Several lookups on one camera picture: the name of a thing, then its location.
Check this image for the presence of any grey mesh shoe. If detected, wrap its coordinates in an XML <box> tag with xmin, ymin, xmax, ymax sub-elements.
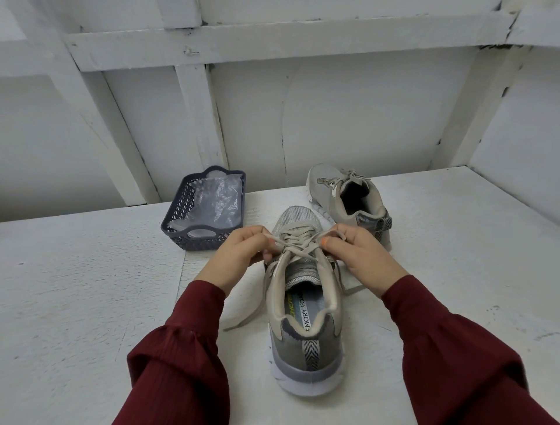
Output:
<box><xmin>264</xmin><ymin>205</ymin><xmax>348</xmax><ymax>398</ymax></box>
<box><xmin>305</xmin><ymin>163</ymin><xmax>394</xmax><ymax>253</ymax></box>

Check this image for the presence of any clear plastic bag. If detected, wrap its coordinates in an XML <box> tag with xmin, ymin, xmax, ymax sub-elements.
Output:
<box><xmin>173</xmin><ymin>175</ymin><xmax>243</xmax><ymax>233</ymax></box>

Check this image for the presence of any person's left hand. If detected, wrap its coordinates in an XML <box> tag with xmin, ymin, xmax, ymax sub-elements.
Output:
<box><xmin>194</xmin><ymin>225</ymin><xmax>283</xmax><ymax>296</ymax></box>

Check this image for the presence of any grey shoelace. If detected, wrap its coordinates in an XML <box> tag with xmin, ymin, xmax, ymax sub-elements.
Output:
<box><xmin>317</xmin><ymin>172</ymin><xmax>369</xmax><ymax>198</ymax></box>
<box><xmin>223</xmin><ymin>226</ymin><xmax>367</xmax><ymax>332</ymax></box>

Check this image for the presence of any dark plastic lattice basket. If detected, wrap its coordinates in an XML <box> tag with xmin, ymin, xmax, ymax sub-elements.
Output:
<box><xmin>160</xmin><ymin>165</ymin><xmax>248</xmax><ymax>252</ymax></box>

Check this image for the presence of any person's left forearm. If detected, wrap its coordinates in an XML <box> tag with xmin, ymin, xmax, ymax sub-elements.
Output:
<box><xmin>112</xmin><ymin>280</ymin><xmax>231</xmax><ymax>425</ymax></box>

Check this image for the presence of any person's right forearm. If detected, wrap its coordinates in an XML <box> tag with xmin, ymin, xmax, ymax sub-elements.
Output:
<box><xmin>381</xmin><ymin>275</ymin><xmax>558</xmax><ymax>425</ymax></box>

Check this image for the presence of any person's right hand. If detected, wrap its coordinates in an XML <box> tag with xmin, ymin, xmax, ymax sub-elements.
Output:
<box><xmin>319</xmin><ymin>223</ymin><xmax>410</xmax><ymax>299</ymax></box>

